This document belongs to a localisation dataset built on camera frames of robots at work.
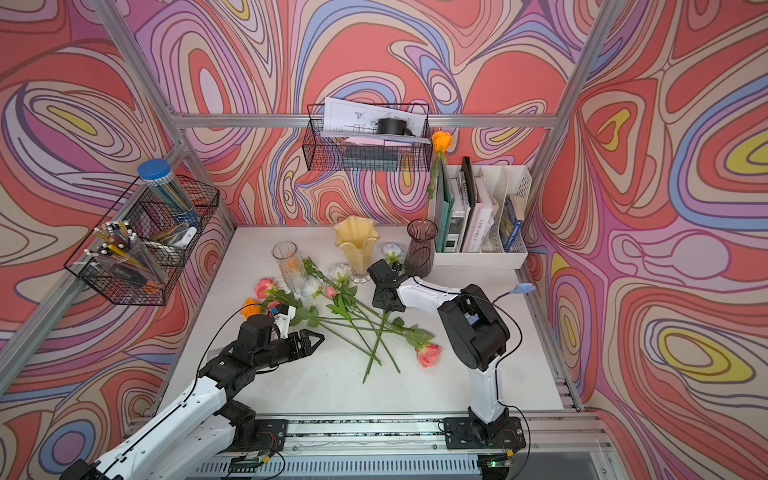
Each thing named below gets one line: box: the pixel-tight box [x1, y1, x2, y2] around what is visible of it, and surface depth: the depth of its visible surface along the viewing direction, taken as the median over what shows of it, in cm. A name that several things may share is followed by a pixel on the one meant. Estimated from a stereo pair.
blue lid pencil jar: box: [138, 159, 201, 228], surface depth 75 cm
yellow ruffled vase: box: [332, 216, 380, 284], surface depth 95 cm
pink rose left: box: [254, 277, 324, 328], surface depth 98 cm
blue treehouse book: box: [504, 196, 524, 253], surface depth 103 cm
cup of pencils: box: [84, 221, 165, 288], surface depth 64 cm
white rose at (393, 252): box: [384, 244, 403, 267], surface depth 108 cm
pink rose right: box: [324, 317, 443, 369], surface depth 88 cm
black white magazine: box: [444, 156, 472, 253], surface depth 95 cm
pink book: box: [461, 176, 493, 253], surface depth 95 cm
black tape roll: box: [377, 118, 416, 137], surface depth 84 cm
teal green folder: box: [434, 158, 455, 253], surface depth 91 cm
